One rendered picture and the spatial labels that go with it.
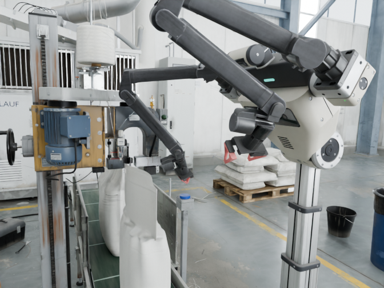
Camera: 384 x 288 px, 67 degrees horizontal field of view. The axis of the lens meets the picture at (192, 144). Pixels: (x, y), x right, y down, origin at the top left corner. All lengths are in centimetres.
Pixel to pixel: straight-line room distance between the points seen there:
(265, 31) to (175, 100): 460
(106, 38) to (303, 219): 114
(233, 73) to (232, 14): 14
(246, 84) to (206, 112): 550
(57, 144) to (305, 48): 102
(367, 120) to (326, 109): 866
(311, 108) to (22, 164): 383
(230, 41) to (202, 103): 148
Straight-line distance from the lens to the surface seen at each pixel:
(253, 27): 78
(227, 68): 77
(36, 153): 155
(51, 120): 134
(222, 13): 75
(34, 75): 159
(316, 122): 106
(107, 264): 197
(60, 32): 397
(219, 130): 649
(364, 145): 979
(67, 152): 134
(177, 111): 535
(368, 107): 973
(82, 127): 129
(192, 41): 73
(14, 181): 441
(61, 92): 131
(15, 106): 427
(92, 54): 135
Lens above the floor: 137
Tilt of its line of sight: 8 degrees down
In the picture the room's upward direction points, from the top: 2 degrees clockwise
